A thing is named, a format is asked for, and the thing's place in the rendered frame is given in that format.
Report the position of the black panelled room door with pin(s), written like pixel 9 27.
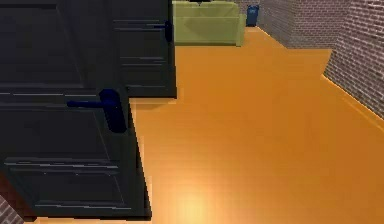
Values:
pixel 143 50
pixel 50 60

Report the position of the green sofa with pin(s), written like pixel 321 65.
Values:
pixel 206 26

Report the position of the blue bin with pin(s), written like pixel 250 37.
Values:
pixel 252 15

